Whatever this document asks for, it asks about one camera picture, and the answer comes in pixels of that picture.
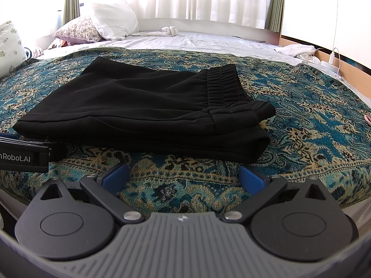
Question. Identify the pink object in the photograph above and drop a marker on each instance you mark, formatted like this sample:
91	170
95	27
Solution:
368	119

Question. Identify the white pillow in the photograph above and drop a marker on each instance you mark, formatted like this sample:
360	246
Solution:
113	20

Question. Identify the green curtain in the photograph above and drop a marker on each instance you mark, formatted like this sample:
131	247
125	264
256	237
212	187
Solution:
71	0
275	3

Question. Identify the white power strip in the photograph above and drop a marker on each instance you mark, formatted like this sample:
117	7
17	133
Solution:
330	66

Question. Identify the wooden bed frame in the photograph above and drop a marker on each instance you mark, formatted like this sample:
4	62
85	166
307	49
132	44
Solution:
356	69

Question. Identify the red patterned cloth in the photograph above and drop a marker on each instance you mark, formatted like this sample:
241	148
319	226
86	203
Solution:
59	45

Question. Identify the crumpled white cloth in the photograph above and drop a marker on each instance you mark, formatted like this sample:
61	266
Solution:
295	50

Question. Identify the floral purple pillow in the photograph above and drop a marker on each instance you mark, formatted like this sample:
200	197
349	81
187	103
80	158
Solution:
78	29

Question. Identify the black pants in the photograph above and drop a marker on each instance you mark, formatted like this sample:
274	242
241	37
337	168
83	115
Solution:
130	101

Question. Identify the small white cloth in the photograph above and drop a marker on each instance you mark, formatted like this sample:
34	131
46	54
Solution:
171	30

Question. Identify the teal paisley blanket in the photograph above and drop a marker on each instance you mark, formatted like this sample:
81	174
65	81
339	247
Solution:
289	107

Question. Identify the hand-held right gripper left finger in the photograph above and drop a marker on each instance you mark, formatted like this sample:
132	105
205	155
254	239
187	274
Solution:
117	176

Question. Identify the blue striped cloth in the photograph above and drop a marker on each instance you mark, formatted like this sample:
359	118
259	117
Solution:
33	52

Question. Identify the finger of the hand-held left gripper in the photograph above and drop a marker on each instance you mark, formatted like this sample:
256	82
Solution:
17	140

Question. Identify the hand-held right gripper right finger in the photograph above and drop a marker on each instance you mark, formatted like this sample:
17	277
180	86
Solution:
250	178

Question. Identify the white floral quilt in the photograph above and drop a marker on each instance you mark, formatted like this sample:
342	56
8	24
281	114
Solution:
8	46

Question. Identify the white bed sheet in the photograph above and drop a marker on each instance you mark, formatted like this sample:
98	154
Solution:
217	39

